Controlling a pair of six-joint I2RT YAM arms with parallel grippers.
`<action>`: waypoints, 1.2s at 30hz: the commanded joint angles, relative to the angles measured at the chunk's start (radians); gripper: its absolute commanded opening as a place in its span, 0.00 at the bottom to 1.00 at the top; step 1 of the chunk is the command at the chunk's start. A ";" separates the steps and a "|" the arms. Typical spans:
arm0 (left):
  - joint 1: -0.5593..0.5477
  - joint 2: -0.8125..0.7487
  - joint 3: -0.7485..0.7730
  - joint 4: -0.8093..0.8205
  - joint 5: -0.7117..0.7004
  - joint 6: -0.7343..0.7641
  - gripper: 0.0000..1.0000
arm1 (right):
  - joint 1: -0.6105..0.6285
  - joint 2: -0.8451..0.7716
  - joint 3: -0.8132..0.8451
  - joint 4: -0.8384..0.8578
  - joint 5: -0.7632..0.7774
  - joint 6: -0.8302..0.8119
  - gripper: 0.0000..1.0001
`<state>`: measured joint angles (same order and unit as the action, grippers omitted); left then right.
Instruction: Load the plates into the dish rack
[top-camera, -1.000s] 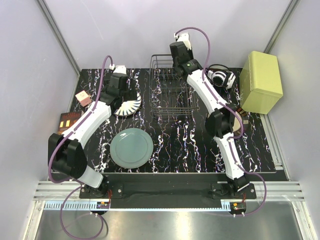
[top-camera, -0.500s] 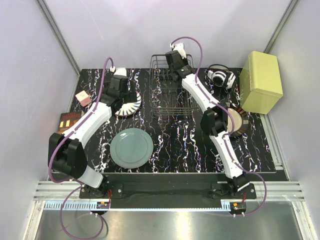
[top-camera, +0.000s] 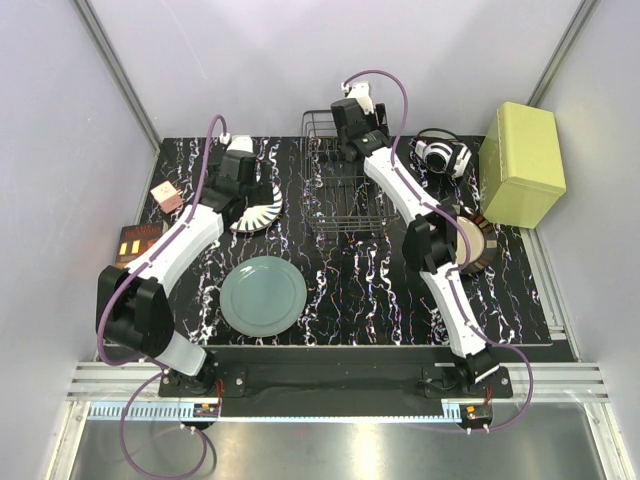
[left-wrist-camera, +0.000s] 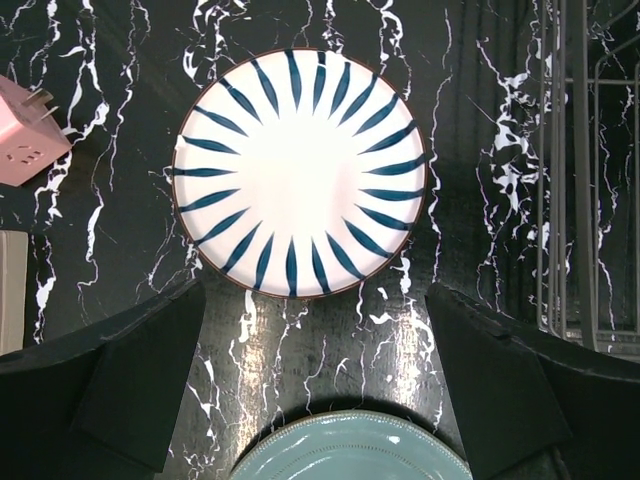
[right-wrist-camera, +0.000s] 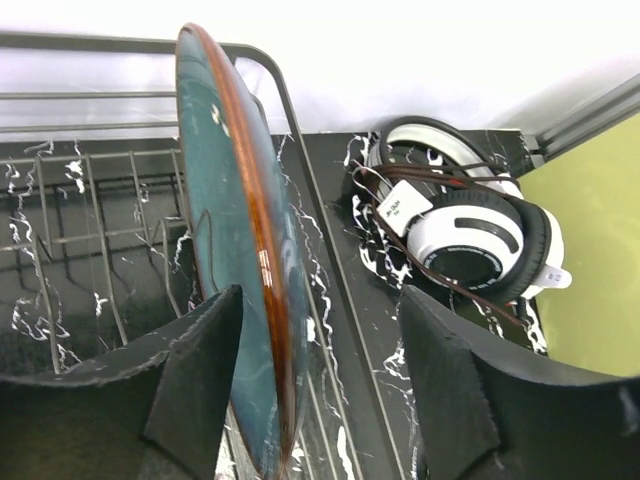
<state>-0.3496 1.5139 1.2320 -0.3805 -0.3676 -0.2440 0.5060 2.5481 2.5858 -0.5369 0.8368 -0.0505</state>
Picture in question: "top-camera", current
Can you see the yellow green box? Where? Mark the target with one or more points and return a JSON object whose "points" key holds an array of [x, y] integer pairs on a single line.
{"points": [[521, 173]]}

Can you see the black white headphones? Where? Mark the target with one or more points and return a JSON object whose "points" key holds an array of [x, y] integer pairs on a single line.
{"points": [[442, 152]]}

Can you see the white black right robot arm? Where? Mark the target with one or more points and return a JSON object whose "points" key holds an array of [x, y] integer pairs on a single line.
{"points": [[430, 243]]}

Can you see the brown cream checkered plate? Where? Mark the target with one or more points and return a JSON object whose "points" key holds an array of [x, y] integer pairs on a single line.
{"points": [[483, 241]]}

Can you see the light teal plate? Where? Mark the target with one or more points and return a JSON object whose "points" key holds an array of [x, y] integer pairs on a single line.
{"points": [[263, 296]]}

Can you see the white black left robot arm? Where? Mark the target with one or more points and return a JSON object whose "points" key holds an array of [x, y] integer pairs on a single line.
{"points": [[132, 302]]}

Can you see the dark cover book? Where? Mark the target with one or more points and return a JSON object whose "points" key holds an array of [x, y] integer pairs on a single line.
{"points": [[135, 240]]}

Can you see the white blue striped plate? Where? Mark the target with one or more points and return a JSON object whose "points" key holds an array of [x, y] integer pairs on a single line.
{"points": [[260, 217]]}

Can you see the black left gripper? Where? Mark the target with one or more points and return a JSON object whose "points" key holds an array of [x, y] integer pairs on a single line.
{"points": [[265, 181]]}

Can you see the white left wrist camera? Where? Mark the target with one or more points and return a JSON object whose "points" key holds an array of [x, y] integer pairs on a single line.
{"points": [[237, 146]]}

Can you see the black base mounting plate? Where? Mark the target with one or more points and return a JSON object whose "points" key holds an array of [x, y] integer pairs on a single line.
{"points": [[380, 382]]}

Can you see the dark wire dish rack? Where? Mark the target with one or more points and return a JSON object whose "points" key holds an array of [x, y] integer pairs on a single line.
{"points": [[338, 198]]}

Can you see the pink cube socket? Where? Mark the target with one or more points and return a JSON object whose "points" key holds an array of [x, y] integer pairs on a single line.
{"points": [[167, 196]]}

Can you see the aluminium rail frame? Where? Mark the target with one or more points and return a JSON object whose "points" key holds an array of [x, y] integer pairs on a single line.
{"points": [[101, 391]]}

